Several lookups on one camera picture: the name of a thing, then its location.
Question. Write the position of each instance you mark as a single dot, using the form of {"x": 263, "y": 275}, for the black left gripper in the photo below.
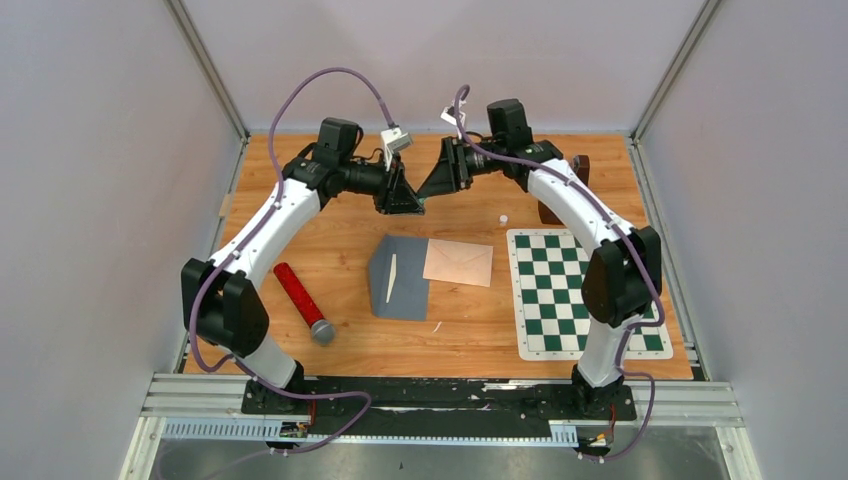
{"x": 394, "y": 195}

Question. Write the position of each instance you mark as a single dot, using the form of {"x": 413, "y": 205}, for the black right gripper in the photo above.
{"x": 446, "y": 177}

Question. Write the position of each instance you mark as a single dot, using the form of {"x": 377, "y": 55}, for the cream pink envelope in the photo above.
{"x": 459, "y": 262}

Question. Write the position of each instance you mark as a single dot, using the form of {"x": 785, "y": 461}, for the grey envelope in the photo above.
{"x": 409, "y": 299}

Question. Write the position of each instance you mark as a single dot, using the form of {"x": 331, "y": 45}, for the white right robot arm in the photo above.
{"x": 624, "y": 276}

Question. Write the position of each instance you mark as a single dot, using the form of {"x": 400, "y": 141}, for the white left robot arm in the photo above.
{"x": 220, "y": 295}

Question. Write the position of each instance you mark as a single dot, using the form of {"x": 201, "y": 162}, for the green white chessboard mat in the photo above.
{"x": 547, "y": 267}

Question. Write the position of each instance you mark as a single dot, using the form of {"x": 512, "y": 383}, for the wooden metronome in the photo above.
{"x": 581, "y": 166}

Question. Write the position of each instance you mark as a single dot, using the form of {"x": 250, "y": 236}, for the red microphone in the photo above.
{"x": 322, "y": 332}

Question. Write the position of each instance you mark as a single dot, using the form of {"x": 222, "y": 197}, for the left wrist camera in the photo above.
{"x": 394, "y": 140}

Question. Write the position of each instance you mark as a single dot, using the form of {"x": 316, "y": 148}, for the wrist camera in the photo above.
{"x": 454, "y": 117}
{"x": 394, "y": 140}

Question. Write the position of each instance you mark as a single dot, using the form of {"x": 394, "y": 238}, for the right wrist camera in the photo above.
{"x": 454, "y": 117}

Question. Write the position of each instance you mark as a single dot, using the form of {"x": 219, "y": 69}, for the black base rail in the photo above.
{"x": 436, "y": 407}

